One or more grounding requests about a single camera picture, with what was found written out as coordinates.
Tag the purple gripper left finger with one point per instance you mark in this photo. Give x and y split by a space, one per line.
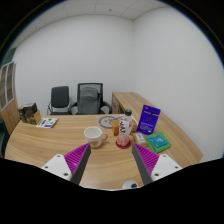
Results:
70 166

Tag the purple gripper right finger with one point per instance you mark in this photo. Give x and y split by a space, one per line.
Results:
152 166

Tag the pink drink bottle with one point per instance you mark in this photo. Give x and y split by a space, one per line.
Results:
125 127

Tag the green box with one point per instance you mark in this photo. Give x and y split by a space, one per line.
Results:
157 142

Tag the small white tan box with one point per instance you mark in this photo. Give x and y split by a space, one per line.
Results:
139 139

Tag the dark red round coaster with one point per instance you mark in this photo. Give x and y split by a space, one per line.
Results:
124 146

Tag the white ceramic mug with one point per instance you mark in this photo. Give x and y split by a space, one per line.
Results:
94 136

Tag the purple standing card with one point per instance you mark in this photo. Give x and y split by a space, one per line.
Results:
148 119

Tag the round patterned plate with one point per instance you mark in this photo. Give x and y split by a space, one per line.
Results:
105 122

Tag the green white leaflet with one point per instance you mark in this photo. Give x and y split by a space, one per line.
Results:
47 122

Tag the orange tissue box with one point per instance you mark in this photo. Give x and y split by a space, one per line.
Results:
115 127

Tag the black visitor chair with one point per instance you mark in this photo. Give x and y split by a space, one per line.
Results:
60 101

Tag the grey mesh office chair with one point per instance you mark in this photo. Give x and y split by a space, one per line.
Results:
90 99

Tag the dark brown cardboard box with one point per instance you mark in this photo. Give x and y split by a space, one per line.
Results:
29 113

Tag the black leather chair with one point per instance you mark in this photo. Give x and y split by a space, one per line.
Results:
4 137

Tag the wooden glass-door cabinet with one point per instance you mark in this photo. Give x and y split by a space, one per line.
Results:
8 101

